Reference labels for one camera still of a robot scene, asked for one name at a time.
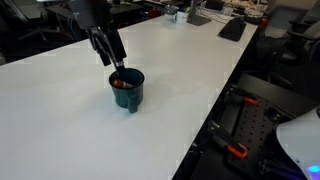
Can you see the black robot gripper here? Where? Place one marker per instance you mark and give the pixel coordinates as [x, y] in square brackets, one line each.
[108, 44]

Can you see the orange capped marker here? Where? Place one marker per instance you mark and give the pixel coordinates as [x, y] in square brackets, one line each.
[121, 84]

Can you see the dark teal ceramic mug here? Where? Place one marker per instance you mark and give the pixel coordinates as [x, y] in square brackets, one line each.
[129, 98]

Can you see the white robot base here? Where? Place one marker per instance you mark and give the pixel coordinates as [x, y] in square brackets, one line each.
[300, 140]

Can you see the teal white bowl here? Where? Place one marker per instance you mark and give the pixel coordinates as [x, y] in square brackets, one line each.
[170, 11]

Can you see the white mug with logo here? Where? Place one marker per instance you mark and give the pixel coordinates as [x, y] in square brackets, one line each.
[180, 17]

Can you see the grey office chair left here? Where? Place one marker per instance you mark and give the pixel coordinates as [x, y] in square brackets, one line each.
[29, 15]

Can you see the grey monitor stand base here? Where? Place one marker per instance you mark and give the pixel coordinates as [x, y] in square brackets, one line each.
[195, 19]

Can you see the black pouch on table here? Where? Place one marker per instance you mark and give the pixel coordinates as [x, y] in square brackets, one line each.
[233, 30]

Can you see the black orange clamp upper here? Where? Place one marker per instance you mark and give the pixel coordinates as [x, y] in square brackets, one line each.
[244, 94]

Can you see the black orange clamp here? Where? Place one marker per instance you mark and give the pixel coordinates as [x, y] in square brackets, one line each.
[244, 94]
[233, 146]

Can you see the black orange clamp lower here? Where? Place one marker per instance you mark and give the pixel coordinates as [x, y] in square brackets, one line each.
[233, 146]

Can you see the black office chair right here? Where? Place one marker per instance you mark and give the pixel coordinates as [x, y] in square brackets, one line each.
[286, 37]

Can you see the black perforated mounting board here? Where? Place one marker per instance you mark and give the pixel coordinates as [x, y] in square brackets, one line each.
[255, 129]

